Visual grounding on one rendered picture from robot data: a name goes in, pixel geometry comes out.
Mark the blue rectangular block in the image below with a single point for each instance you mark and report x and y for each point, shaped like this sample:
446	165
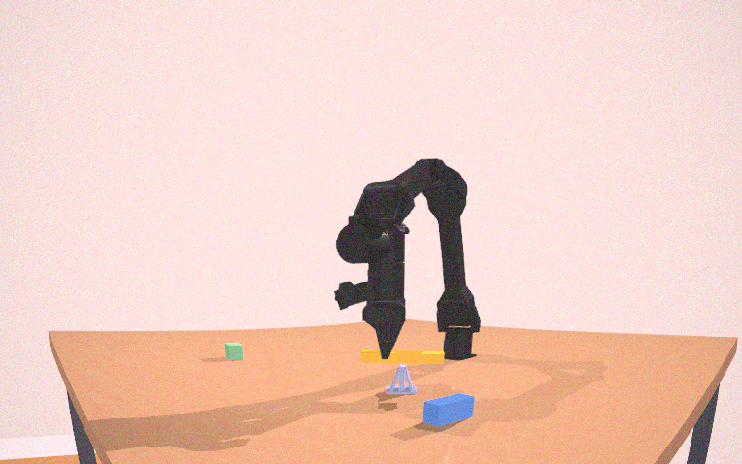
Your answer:
448	409

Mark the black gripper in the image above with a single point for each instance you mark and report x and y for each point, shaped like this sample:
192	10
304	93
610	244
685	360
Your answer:
387	313

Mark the small green block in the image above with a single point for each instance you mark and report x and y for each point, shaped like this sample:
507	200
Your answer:
234	351

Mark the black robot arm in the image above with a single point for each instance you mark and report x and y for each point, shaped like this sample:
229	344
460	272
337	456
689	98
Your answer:
376	234

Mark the yellow bar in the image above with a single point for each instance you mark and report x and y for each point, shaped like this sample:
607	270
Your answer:
403	356

